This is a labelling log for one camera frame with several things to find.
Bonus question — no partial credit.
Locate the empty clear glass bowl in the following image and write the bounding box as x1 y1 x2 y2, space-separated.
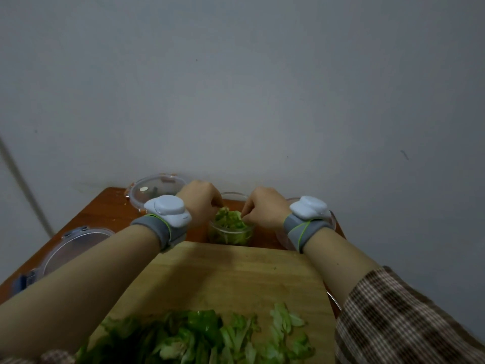
275 197 338 251

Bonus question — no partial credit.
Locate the person's right hand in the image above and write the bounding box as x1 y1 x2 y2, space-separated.
240 187 292 230

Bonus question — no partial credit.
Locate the person's left forearm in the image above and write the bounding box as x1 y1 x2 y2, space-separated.
0 224 164 360

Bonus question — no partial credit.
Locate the wooden cutting board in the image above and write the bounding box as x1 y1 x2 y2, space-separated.
86 241 338 364

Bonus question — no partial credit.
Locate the person's right forearm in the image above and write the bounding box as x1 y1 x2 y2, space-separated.
303 227 384 308

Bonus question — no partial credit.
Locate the person's left hand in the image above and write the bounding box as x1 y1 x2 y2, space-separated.
177 180 224 228

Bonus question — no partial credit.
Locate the white wrist tracker grey band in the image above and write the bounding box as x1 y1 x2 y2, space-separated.
130 195 192 253
283 196 336 254

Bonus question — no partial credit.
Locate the clear lid with orange clips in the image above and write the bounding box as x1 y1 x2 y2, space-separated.
125 173 188 215

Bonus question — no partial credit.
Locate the clear lid with blue clips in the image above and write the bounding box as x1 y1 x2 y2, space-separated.
11 226 115 297

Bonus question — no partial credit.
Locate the pile of chopped lettuce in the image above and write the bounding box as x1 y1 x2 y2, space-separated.
76 302 316 364

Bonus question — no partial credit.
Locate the chopped lettuce in bowl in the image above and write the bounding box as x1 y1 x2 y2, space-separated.
213 207 249 243

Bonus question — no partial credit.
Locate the brown plaid shirt sleeve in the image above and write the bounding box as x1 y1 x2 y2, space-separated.
334 265 485 364

